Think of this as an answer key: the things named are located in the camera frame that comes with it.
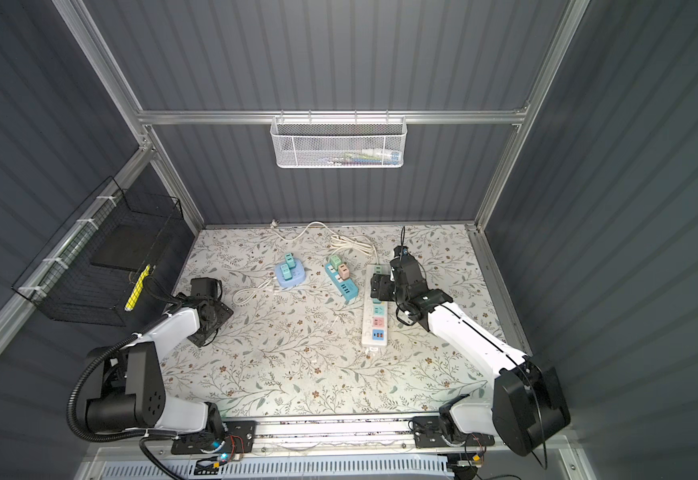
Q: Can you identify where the long white power strip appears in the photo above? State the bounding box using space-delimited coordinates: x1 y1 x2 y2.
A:
360 264 389 353

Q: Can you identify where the teal blue power strip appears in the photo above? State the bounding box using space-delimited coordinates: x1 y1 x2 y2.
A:
324 262 359 303

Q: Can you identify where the pink plug adapter cube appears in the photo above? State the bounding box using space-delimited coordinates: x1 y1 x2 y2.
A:
338 264 350 280

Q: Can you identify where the green plug adapter cube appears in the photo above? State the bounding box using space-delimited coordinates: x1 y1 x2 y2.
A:
329 255 343 270

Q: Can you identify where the teal plug adapter cube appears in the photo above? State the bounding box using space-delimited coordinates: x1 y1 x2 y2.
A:
280 263 294 281
285 253 296 269

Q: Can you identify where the light blue round power strip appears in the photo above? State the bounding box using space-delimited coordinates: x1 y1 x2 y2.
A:
274 259 306 289

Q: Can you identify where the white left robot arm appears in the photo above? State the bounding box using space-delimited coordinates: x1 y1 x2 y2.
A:
66 277 233 442

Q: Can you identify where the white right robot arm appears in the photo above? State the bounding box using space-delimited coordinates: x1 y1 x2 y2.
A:
370 244 571 456

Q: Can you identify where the yellow marker in basket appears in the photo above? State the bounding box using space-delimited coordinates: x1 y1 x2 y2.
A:
124 264 152 312

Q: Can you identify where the white power strip cable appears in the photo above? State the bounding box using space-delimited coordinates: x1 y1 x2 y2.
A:
231 218 338 304

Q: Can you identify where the coiled white cable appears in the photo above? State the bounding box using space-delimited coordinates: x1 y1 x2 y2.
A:
329 232 381 268

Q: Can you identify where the black wire side basket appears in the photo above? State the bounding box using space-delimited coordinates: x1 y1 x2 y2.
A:
12 182 193 327

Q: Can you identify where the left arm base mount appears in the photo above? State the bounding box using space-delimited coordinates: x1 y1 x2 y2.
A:
171 421 257 455

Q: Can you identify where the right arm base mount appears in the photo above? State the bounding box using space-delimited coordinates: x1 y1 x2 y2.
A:
408 416 495 449

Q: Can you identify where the white wire wall basket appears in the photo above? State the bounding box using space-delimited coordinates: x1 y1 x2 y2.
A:
270 117 408 169

